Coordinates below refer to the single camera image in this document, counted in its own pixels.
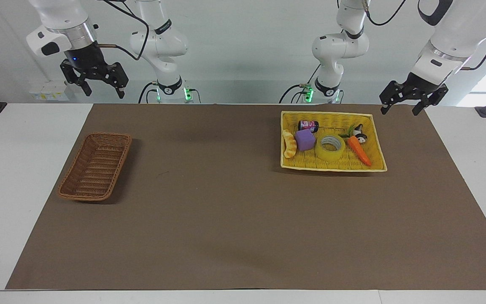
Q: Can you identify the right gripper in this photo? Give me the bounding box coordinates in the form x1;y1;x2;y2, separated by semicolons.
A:
60;41;129;100

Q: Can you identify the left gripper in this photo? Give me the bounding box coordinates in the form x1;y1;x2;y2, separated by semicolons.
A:
379;72;449;117

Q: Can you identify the brown wicker basket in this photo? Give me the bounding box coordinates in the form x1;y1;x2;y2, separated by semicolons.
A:
57;132;133;202

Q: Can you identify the yellow woven basket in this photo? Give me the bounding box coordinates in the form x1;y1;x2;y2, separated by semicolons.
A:
280;110;388;173

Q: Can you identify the yellowish clear tape roll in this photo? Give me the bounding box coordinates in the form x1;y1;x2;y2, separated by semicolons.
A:
315;134;346;161

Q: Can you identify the small black white figurine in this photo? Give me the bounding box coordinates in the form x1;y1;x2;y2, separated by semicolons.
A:
353;123;368;144

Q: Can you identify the toy carrot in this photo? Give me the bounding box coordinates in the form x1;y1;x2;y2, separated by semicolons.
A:
338;125;373;167

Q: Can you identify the small dark bottle pink label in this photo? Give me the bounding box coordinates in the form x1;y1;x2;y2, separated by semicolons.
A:
297;120;320;133

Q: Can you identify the purple cube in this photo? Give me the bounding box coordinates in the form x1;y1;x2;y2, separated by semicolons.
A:
295;128;316;152

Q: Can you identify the toy bread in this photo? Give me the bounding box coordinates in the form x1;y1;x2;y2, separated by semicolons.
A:
282;129;298;159

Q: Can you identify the white wall socket box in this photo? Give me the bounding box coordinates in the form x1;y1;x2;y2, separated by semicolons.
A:
29;82;70;102

